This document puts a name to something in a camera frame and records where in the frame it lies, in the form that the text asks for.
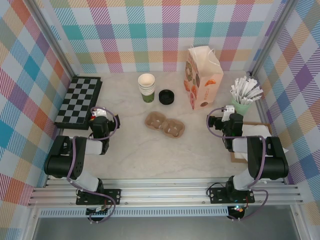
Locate white wrapped stick packets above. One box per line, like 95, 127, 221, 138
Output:
229, 76, 264, 105

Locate brown cardboard cup carrier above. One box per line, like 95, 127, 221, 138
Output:
144, 111, 186, 138

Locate large white paper napkin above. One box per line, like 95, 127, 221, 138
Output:
243, 124, 290, 154

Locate mint green holder cup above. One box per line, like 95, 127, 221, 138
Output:
231, 96, 253, 116

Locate black grey chessboard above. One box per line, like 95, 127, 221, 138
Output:
54, 76, 103, 131

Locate printed paper takeout bag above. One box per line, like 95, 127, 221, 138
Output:
183, 44, 225, 112

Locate slotted grey cable duct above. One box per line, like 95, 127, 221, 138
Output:
39, 208, 230, 218

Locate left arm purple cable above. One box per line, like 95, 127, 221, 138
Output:
66, 106, 120, 224

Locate aluminium corner post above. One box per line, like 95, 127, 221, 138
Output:
248, 0, 298, 78
23, 0, 81, 78

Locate aluminium rail frame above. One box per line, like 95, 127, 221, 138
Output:
28, 169, 305, 207

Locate green paper coffee cup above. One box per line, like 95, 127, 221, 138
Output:
137, 73, 156, 87

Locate black plastic cup lid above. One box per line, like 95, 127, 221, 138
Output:
158, 89, 175, 100

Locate left aluminium corner post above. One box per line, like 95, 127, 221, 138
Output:
23, 0, 81, 78

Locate brown cardboard napkin tray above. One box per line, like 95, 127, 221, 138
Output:
229, 121, 273, 163

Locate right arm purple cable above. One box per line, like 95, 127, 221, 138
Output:
206, 107, 270, 222

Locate right aluminium corner post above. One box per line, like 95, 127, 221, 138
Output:
248, 0, 298, 78

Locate paper cup stack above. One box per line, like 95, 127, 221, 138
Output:
138, 83, 156, 104

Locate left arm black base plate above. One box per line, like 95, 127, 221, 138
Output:
76, 188, 122, 206

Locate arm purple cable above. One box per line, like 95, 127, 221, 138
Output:
66, 106, 120, 224
206, 107, 270, 222

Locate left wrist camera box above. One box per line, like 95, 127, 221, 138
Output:
91, 107, 109, 118

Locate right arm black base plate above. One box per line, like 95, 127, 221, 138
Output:
208, 187, 256, 205

